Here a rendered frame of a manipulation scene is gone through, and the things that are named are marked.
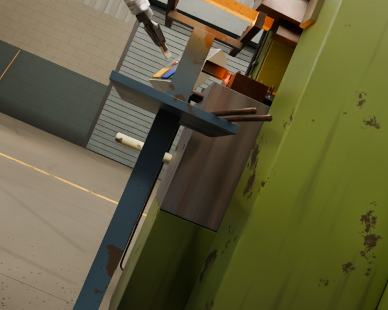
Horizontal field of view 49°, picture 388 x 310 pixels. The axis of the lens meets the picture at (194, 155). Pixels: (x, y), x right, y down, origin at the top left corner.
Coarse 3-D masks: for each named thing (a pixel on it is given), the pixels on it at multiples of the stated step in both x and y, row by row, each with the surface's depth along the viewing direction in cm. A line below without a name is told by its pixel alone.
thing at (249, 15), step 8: (208, 0) 98; (216, 0) 98; (224, 0) 98; (232, 0) 98; (224, 8) 99; (232, 8) 98; (240, 8) 98; (248, 8) 98; (240, 16) 100; (248, 16) 98; (256, 16) 99; (264, 24) 99
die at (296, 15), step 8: (256, 0) 168; (264, 0) 151; (272, 0) 152; (280, 0) 152; (288, 0) 152; (296, 0) 153; (304, 0) 153; (256, 8) 158; (264, 8) 154; (272, 8) 152; (280, 8) 152; (288, 8) 152; (296, 8) 153; (304, 8) 153; (272, 16) 158; (280, 16) 155; (288, 16) 153; (296, 16) 153; (272, 24) 165; (296, 24) 156
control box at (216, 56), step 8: (208, 56) 201; (216, 56) 200; (224, 56) 202; (168, 64) 224; (176, 64) 217; (224, 64) 203; (200, 72) 197; (152, 80) 217; (160, 80) 209; (168, 80) 202; (200, 80) 198; (160, 88) 216
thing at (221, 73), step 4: (208, 60) 156; (204, 64) 156; (208, 64) 157; (212, 64) 156; (216, 64) 156; (204, 68) 156; (208, 68) 157; (212, 68) 157; (216, 68) 157; (220, 68) 157; (224, 68) 157; (204, 72) 157; (208, 72) 156; (212, 72) 157; (216, 72) 157; (220, 72) 157; (224, 72) 157; (228, 72) 156; (212, 76) 159; (216, 76) 156; (220, 76) 157; (224, 76) 156
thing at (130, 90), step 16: (112, 80) 90; (128, 80) 89; (128, 96) 110; (144, 96) 94; (160, 96) 90; (176, 112) 99; (192, 112) 91; (192, 128) 125; (208, 128) 105; (224, 128) 92
